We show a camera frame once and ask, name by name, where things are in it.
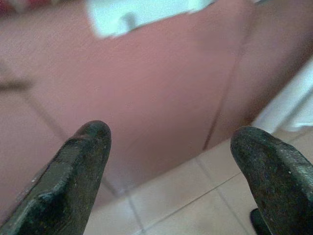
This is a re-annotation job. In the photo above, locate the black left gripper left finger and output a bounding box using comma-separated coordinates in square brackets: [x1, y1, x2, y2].
[0, 120, 112, 235]

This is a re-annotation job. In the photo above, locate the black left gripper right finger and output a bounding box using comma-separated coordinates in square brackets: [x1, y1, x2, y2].
[230, 126, 313, 235]

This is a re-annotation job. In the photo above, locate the white wall plate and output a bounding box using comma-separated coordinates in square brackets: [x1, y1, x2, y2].
[85, 0, 216, 40]

